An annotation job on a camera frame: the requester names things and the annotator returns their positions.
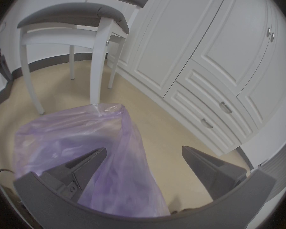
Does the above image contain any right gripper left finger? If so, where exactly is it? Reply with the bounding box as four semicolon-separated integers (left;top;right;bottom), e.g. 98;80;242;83
41;147;108;198

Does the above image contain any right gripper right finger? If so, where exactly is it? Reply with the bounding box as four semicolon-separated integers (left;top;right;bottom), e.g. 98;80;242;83
182;146;249;201

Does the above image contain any purple plastic bag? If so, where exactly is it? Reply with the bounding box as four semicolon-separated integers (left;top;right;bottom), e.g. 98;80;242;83
14;103;171;218

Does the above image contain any white wardrobe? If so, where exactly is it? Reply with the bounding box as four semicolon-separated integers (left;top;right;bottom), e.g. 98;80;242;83
107;0;286;157

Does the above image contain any white chair with grey cushions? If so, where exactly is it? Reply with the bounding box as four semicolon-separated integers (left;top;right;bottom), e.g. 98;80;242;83
17;0;155;115

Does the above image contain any black cable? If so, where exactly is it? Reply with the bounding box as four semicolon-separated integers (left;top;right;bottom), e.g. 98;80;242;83
0;168;17;176

